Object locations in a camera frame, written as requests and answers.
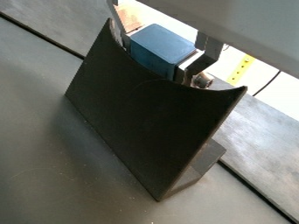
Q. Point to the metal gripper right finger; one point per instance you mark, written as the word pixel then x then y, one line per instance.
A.
pixel 189 70

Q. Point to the black curved fixture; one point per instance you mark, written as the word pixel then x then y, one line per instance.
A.
pixel 154 122

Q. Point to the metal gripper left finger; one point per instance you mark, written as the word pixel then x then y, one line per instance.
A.
pixel 128 17

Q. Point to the light blue rectangular block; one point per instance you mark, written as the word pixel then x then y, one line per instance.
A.
pixel 158 49

